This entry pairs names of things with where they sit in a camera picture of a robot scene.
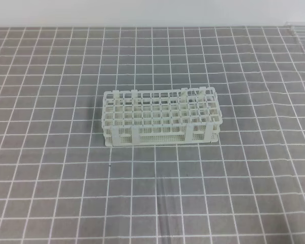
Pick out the white plastic test tube rack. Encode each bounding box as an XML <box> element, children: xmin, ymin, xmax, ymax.
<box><xmin>101</xmin><ymin>87</ymin><xmax>223</xmax><ymax>147</ymax></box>

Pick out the grey white-grid tablecloth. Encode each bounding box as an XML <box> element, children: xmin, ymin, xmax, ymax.
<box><xmin>0</xmin><ymin>26</ymin><xmax>305</xmax><ymax>243</ymax></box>

